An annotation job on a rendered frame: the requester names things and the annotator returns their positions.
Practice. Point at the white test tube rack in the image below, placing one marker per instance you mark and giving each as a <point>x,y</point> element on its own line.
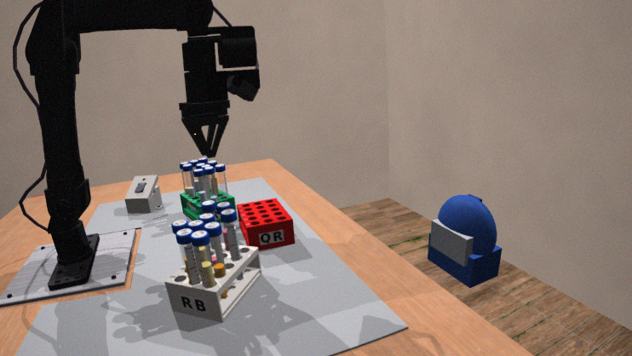
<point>201,302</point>

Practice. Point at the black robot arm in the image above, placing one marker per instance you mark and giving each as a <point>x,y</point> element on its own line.
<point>50,53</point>

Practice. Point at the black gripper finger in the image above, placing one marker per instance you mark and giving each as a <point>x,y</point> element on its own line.
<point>210,135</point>
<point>197,128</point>

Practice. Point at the red tube rack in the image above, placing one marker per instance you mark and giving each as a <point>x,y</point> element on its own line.
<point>275,226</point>

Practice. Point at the grey bench mat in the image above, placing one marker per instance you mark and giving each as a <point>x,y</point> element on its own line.
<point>307,302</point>

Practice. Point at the green tube rack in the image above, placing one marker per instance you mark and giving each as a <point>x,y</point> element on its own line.
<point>195,202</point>

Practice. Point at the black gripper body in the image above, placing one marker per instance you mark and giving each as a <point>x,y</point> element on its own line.
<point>197,92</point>

